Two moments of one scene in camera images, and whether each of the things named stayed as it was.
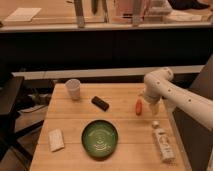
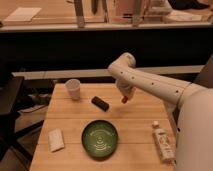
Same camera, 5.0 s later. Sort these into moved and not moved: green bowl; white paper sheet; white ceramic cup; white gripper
Moved: white gripper
Not moved: white ceramic cup; white paper sheet; green bowl
